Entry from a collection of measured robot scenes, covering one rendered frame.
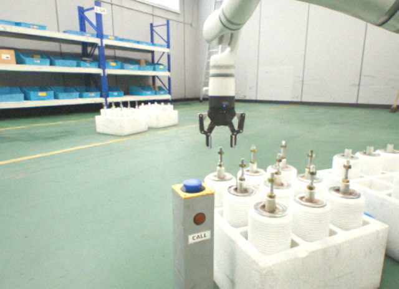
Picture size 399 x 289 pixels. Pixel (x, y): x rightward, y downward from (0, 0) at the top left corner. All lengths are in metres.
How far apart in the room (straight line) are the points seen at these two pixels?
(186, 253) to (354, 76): 6.60
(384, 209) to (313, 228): 0.39
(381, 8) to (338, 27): 6.65
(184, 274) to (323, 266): 0.31
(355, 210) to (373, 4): 0.47
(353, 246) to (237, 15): 0.59
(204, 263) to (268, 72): 7.07
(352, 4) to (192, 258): 0.53
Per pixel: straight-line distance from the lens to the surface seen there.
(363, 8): 0.52
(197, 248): 0.60
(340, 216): 0.79
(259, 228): 0.63
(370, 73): 6.96
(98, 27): 5.62
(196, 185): 0.56
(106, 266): 0.93
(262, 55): 7.65
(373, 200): 1.07
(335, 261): 0.75
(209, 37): 0.76
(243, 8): 0.64
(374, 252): 0.85
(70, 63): 5.25
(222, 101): 0.75
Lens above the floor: 0.53
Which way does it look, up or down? 12 degrees down
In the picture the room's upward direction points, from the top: straight up
